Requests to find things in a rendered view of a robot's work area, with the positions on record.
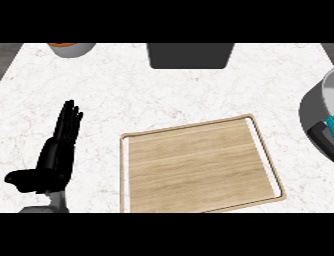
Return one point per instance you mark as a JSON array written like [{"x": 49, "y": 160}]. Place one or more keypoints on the grey metal pot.
[{"x": 330, "y": 110}]

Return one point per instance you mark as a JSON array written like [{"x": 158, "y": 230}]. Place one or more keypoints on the pale wooden tray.
[{"x": 200, "y": 166}]

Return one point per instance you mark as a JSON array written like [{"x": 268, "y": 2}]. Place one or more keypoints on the grey bowl with orange contents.
[{"x": 71, "y": 49}]

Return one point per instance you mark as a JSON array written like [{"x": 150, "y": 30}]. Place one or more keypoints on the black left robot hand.
[{"x": 57, "y": 156}]

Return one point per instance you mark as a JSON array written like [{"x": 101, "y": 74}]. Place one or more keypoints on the dark grey box appliance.
[{"x": 189, "y": 55}]

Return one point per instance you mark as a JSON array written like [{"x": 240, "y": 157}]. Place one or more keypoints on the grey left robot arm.
[{"x": 52, "y": 204}]

